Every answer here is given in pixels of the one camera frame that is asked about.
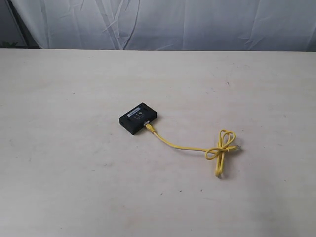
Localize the yellow ethernet cable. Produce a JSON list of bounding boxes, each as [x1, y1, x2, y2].
[[145, 123, 244, 179]]

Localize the small black adapter box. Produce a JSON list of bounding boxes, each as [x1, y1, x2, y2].
[[119, 103, 157, 135]]

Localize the grey wrinkled backdrop curtain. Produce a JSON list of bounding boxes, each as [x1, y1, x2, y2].
[[0, 0, 316, 51]]

